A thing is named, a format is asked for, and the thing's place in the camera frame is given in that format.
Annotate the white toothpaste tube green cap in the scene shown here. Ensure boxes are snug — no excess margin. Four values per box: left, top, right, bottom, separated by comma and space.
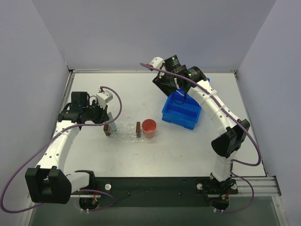
108, 112, 118, 132

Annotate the clear acrylic toothbrush holder rack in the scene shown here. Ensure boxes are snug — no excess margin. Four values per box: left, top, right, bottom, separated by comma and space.
103, 121, 141, 139

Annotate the pink plastic cup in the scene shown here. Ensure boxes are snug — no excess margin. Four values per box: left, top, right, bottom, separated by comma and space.
142, 119, 157, 138

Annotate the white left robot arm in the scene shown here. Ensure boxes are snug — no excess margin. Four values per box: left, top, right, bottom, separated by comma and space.
25, 91, 112, 204

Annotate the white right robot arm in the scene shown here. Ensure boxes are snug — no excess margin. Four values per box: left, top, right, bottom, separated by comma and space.
149, 55, 250, 182

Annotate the clear textured glass tray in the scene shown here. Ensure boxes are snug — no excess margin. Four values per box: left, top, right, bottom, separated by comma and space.
107, 120, 157, 143

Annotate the blue plastic compartment bin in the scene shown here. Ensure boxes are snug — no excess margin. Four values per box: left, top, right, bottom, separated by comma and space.
162, 89, 202, 130

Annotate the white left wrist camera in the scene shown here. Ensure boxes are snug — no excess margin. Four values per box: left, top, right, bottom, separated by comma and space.
96, 86, 113, 109

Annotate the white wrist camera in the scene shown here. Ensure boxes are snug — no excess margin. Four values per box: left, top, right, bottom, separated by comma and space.
147, 57, 165, 70
96, 86, 113, 109

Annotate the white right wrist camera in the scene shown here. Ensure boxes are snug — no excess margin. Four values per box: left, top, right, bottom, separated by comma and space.
147, 57, 165, 70

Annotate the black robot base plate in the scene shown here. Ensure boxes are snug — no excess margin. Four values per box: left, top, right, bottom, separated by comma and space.
72, 177, 238, 209

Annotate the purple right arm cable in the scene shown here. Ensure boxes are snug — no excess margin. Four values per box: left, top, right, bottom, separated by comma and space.
140, 62, 262, 214

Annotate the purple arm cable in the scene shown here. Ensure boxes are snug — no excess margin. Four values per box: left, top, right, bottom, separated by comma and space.
0, 86, 123, 212
140, 62, 262, 214

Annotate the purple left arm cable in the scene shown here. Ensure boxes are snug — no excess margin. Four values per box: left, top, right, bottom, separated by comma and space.
0, 86, 123, 212

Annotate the aluminium frame rail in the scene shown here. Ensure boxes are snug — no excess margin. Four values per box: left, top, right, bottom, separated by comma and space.
235, 177, 282, 197

